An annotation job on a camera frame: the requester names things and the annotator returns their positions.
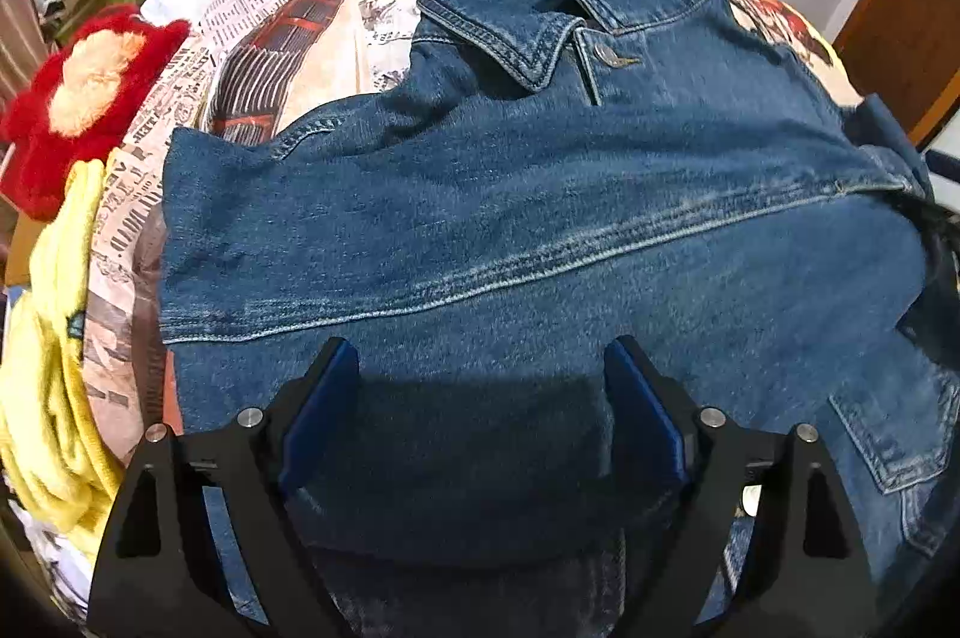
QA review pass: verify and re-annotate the yellow blanket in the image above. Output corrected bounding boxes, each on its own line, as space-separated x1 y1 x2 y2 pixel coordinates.
2 160 124 560

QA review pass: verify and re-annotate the newspaper print bedspread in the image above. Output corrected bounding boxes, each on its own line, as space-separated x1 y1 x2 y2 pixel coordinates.
79 0 864 468

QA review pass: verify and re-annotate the blue denim jacket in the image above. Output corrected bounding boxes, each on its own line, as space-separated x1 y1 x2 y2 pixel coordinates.
160 0 958 636

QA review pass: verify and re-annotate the red plush toy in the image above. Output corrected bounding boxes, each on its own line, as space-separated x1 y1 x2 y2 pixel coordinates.
2 4 190 222

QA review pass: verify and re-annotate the brown wooden door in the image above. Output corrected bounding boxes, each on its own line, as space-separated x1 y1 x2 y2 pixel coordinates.
835 0 960 145

